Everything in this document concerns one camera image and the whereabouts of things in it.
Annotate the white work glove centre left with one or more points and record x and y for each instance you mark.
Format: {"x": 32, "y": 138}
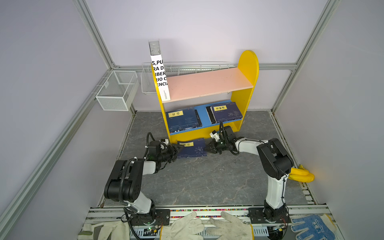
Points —
{"x": 186, "y": 228}

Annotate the dark blue book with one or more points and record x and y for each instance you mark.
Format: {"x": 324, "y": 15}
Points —
{"x": 193, "y": 149}

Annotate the white work glove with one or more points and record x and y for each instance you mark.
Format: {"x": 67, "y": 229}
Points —
{"x": 230, "y": 229}
{"x": 186, "y": 228}

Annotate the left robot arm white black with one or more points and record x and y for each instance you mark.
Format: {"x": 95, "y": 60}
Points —
{"x": 125, "y": 181}

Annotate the white wire rack rear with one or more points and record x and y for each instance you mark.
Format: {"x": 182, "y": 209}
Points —
{"x": 174, "y": 69}

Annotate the white work glove centre right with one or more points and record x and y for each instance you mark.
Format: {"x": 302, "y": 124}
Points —
{"x": 230, "y": 229}

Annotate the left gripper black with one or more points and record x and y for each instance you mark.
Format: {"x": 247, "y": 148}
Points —
{"x": 173, "y": 153}

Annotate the white glove far left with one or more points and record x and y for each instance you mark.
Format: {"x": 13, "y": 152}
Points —
{"x": 105, "y": 231}

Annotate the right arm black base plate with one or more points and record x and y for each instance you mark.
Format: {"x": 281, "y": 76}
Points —
{"x": 260, "y": 215}

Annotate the white mesh basket left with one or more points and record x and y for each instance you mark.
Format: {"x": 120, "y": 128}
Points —
{"x": 118, "y": 91}

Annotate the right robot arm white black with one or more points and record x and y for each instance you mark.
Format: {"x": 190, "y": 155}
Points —
{"x": 276, "y": 163}

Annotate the white book black lettering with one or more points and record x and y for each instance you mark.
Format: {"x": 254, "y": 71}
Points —
{"x": 160, "y": 77}

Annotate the blue book yellow label top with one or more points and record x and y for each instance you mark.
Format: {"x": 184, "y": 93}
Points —
{"x": 226, "y": 112}

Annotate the blue dotted glove right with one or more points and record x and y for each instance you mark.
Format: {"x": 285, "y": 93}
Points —
{"x": 314, "y": 227}

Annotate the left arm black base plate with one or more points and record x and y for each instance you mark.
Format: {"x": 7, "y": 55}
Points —
{"x": 159, "y": 217}

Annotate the yellow bananas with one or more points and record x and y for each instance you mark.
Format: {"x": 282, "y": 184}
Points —
{"x": 301, "y": 174}

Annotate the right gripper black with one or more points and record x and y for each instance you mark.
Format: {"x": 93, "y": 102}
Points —
{"x": 212, "y": 145}

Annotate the yellow shelf pink blue boards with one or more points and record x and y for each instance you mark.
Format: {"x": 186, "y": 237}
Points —
{"x": 239, "y": 82}

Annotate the blue bottom book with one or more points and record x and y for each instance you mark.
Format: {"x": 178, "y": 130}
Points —
{"x": 182, "y": 120}

